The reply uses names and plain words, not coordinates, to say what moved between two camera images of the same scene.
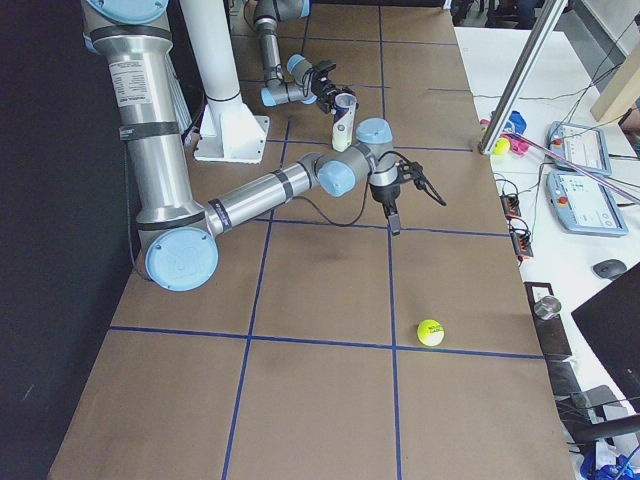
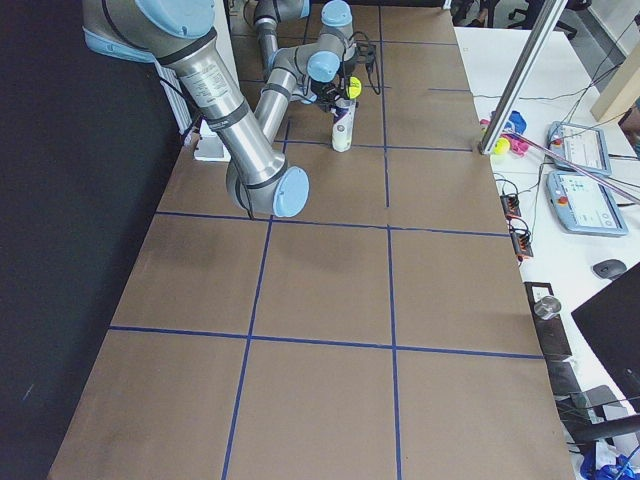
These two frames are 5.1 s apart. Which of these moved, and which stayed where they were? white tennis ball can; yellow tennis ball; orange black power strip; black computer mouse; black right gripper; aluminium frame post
Moved: yellow tennis ball; black right gripper
Stayed: white tennis ball can; black computer mouse; aluminium frame post; orange black power strip
